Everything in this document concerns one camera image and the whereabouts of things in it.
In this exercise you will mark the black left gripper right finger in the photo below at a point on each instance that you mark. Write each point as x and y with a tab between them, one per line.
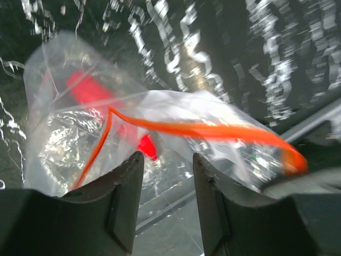
235	220

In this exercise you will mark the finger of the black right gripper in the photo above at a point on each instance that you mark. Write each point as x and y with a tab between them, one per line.
323	127

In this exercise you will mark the fake red chili pepper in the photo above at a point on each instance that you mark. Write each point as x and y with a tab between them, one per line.
86	90

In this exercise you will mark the clear zip top bag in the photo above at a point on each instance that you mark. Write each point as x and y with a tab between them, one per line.
87	117

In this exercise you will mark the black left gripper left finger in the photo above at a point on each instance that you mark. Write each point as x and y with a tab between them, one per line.
98	218

